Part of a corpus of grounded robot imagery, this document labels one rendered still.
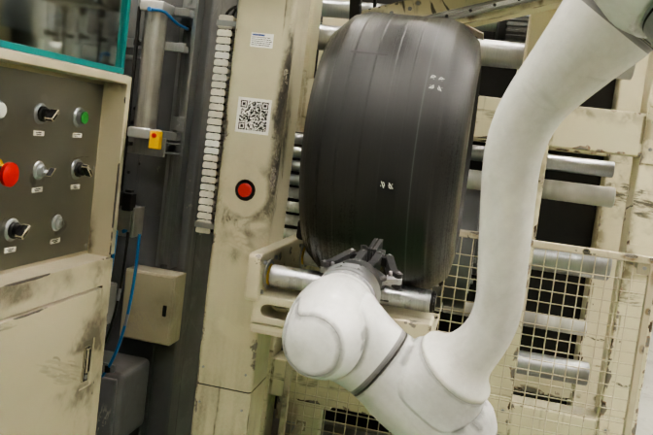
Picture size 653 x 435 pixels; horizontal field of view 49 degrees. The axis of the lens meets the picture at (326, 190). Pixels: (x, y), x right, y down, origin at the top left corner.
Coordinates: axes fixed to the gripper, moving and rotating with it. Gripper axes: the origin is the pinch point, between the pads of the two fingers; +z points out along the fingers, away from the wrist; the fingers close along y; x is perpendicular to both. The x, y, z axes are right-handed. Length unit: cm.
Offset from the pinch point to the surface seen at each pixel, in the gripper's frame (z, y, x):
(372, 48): 18.7, 7.1, -33.2
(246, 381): 22, 28, 40
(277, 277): 17.9, 21.6, 13.8
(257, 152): 28.9, 31.2, -9.0
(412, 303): 17.8, -6.0, 14.5
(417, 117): 10.8, -3.4, -22.1
